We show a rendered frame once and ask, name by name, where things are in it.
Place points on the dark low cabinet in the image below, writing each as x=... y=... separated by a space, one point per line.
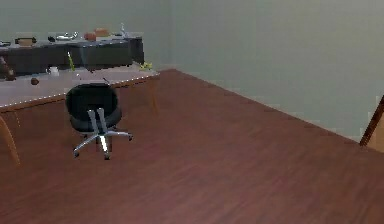
x=100 y=55

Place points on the pale glass bottle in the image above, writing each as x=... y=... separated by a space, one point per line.
x=122 y=29

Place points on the pale wooden desk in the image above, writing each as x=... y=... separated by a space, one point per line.
x=43 y=88

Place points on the tan box with black rim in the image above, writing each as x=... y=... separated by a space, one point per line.
x=25 y=41

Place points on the small black object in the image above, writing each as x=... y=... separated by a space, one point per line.
x=51 y=39

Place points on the brown wooden door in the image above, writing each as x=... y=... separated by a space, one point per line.
x=375 y=128

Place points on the white mug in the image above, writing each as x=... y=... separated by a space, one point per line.
x=53 y=70

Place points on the black swivel office chair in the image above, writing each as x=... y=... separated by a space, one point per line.
x=93 y=103

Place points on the silver curved object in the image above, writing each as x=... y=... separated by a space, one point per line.
x=67 y=36

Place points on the dark brown figurine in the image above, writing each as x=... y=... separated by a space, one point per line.
x=6 y=70

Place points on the yellow green pencil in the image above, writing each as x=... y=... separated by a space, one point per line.
x=71 y=62

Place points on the yellow green small object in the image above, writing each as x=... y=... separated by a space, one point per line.
x=146 y=66

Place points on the red round object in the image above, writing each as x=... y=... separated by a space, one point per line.
x=90 y=36

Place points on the orange box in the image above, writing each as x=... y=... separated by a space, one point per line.
x=101 y=32

